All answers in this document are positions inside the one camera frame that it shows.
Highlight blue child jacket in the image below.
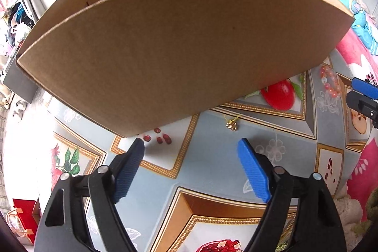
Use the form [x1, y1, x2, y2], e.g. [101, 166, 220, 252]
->
[339, 0, 377, 56]

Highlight hanging clothes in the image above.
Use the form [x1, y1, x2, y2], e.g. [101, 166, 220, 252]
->
[1, 1, 34, 48]

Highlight pink floral blanket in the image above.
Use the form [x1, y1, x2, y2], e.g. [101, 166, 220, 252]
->
[336, 29, 377, 221]

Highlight pink bead bracelet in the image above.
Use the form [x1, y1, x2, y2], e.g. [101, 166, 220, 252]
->
[319, 64, 342, 98]

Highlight grey cabinet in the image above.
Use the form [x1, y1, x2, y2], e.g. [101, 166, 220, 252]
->
[1, 56, 39, 104]

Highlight fruit pattern bed sheet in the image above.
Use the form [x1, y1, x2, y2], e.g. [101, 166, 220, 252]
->
[5, 55, 373, 252]

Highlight brown cardboard box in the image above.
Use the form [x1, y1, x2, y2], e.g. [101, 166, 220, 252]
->
[17, 0, 354, 137]

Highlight red gift bag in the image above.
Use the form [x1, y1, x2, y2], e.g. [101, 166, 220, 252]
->
[6, 198, 41, 246]

